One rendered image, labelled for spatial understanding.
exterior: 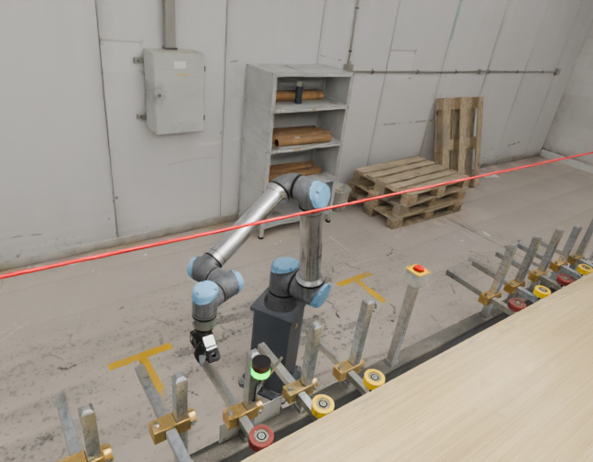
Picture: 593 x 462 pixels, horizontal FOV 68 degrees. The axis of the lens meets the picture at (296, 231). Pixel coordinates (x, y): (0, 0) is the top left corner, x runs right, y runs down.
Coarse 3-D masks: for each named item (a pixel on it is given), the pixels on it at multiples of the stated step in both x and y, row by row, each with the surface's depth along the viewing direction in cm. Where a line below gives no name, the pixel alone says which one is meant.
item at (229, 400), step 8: (208, 368) 167; (208, 376) 167; (216, 376) 164; (216, 384) 161; (224, 384) 161; (224, 392) 158; (224, 400) 158; (232, 400) 156; (240, 424) 149; (248, 424) 148; (248, 432) 145
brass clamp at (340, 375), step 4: (360, 360) 184; (336, 364) 180; (340, 364) 180; (344, 364) 181; (348, 364) 181; (360, 364) 182; (364, 364) 184; (336, 368) 178; (344, 368) 178; (348, 368) 179; (352, 368) 179; (356, 368) 181; (360, 368) 183; (336, 372) 178; (340, 372) 176; (344, 372) 177; (356, 372) 182; (336, 376) 179; (340, 376) 177; (344, 376) 178; (340, 380) 178
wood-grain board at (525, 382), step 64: (512, 320) 209; (576, 320) 215; (384, 384) 165; (448, 384) 168; (512, 384) 172; (576, 384) 176; (320, 448) 138; (384, 448) 141; (448, 448) 144; (512, 448) 146; (576, 448) 149
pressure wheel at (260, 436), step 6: (258, 426) 142; (264, 426) 142; (252, 432) 140; (258, 432) 141; (264, 432) 141; (270, 432) 141; (252, 438) 138; (258, 438) 139; (264, 438) 139; (270, 438) 139; (252, 444) 137; (258, 444) 137; (264, 444) 137; (270, 444) 138; (258, 450) 137
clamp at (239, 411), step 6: (240, 402) 154; (258, 402) 155; (228, 408) 151; (234, 408) 152; (240, 408) 152; (252, 408) 152; (258, 408) 154; (234, 414) 149; (240, 414) 150; (246, 414) 151; (252, 414) 153; (228, 420) 147; (234, 420) 148; (228, 426) 149; (234, 426) 150
